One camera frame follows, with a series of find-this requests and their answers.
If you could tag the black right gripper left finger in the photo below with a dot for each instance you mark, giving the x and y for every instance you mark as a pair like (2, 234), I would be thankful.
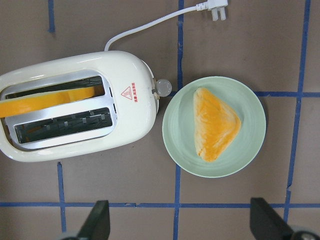
(97, 225)

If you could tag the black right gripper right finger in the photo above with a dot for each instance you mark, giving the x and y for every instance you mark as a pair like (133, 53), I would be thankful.
(265, 223)

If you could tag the white two-slot toaster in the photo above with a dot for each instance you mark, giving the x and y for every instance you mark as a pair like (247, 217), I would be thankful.
(122, 111)

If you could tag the orange toast slice in toaster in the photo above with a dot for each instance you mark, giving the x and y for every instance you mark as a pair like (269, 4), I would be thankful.
(40, 101)

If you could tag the triangular toast on plate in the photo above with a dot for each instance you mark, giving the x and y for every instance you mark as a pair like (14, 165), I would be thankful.
(216, 125)

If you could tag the light green round plate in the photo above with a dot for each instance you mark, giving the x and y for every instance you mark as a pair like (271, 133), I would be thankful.
(178, 128)

